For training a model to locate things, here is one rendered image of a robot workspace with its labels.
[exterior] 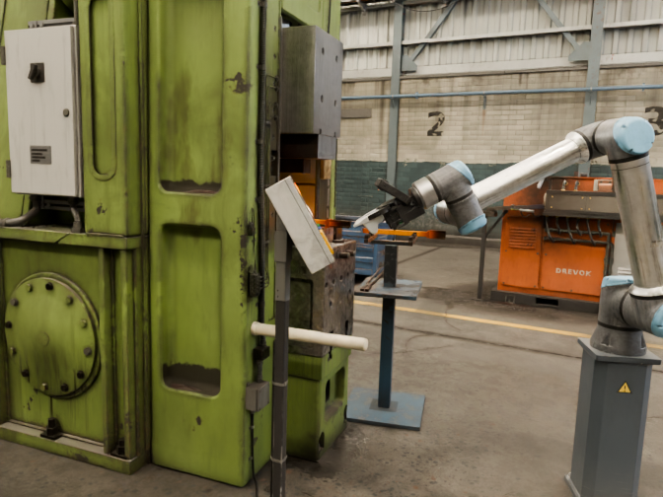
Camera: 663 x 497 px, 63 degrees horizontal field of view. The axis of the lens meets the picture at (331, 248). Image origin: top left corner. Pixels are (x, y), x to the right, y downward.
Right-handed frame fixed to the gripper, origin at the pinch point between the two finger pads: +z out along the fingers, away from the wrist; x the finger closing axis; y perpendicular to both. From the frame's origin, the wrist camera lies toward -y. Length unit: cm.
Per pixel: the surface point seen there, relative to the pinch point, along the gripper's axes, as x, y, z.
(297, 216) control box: -7.1, -10.6, 14.5
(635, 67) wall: 653, 82, -514
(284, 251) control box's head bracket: 8.0, -1.6, 24.0
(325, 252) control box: -7.1, 2.5, 12.5
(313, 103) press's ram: 51, -42, -10
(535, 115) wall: 724, 82, -378
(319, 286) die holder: 51, 22, 22
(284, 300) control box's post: 8.2, 12.2, 31.6
